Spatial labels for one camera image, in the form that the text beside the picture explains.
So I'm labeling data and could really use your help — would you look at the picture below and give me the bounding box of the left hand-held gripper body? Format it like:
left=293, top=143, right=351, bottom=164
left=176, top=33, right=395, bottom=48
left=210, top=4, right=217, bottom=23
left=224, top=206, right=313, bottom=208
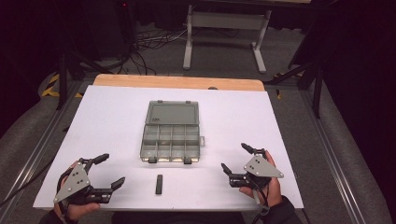
left=53, top=157, right=114, bottom=206

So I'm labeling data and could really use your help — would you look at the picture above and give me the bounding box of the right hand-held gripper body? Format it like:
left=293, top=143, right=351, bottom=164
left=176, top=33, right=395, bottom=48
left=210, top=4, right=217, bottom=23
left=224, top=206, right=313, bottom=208
left=228, top=147, right=285, bottom=190

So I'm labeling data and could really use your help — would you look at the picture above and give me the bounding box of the clear grey plastic compartment box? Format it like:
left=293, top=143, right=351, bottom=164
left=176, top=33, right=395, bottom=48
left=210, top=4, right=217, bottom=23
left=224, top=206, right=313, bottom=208
left=139, top=99, right=206, bottom=165

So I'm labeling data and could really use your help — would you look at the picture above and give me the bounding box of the person's right hand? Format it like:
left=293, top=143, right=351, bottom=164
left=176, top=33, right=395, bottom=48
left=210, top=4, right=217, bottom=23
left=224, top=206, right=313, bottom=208
left=238, top=150, right=284, bottom=209

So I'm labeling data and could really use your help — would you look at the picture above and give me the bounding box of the person's left hand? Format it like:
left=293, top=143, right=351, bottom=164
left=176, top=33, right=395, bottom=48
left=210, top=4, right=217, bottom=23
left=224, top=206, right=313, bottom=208
left=55, top=160, right=101, bottom=222

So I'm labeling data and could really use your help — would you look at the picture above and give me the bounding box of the white board sheet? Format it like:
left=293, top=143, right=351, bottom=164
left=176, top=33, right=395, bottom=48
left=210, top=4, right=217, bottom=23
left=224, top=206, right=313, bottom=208
left=32, top=84, right=304, bottom=213

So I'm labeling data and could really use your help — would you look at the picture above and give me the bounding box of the black metal stand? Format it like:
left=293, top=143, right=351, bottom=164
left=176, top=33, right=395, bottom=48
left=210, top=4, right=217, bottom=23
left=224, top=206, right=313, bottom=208
left=264, top=54, right=325, bottom=119
left=55, top=50, right=106, bottom=111

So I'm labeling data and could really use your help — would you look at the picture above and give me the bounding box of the black equipment with red light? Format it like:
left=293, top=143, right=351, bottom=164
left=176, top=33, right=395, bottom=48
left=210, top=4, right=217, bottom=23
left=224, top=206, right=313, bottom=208
left=88, top=0, right=139, bottom=62

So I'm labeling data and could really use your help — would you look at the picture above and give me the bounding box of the right hand-held gripper cable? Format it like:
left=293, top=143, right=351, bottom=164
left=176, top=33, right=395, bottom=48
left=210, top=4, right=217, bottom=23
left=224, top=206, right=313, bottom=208
left=249, top=180, right=271, bottom=224

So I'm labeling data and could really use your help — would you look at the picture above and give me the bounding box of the thin black floor cable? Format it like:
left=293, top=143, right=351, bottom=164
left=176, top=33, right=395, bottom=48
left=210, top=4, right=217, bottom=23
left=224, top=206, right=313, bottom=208
left=0, top=158, right=56, bottom=208

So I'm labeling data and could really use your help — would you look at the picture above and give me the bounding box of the aluminium floor rail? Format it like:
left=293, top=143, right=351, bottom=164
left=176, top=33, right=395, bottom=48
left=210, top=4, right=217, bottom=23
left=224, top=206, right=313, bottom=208
left=299, top=89, right=366, bottom=224
left=0, top=79, right=83, bottom=220

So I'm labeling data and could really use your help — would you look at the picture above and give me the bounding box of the bundle of black floor cables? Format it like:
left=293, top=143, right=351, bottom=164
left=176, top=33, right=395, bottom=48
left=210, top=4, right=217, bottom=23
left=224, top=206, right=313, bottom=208
left=116, top=28, right=189, bottom=77

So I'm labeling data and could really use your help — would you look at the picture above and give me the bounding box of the white metal desk frame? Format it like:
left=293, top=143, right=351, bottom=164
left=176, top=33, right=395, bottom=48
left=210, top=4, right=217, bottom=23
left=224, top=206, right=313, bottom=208
left=182, top=4, right=273, bottom=75

